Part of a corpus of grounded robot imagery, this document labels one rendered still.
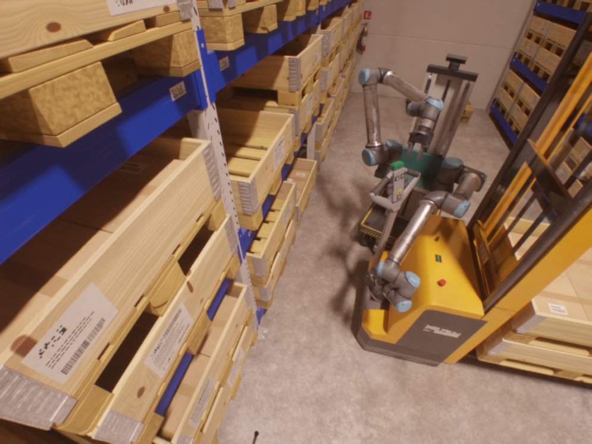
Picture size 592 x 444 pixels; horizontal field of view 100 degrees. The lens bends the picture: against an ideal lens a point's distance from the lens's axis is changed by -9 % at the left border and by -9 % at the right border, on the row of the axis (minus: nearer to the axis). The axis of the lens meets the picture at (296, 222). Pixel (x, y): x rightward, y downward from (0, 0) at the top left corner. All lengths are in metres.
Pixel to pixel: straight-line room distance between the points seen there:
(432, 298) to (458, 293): 0.17
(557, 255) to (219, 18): 1.65
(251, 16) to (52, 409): 1.39
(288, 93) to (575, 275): 2.27
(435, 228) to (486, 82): 5.55
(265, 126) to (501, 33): 5.90
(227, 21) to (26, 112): 0.67
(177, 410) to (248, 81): 1.96
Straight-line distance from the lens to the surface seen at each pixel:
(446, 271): 1.96
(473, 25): 7.09
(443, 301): 1.81
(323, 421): 2.33
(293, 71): 1.98
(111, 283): 0.74
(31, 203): 0.66
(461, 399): 2.65
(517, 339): 2.17
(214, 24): 1.09
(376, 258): 2.20
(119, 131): 0.77
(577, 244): 1.60
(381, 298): 2.35
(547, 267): 1.68
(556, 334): 2.15
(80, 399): 0.82
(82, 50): 0.63
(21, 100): 0.60
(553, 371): 2.70
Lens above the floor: 2.30
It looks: 45 degrees down
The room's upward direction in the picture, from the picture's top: straight up
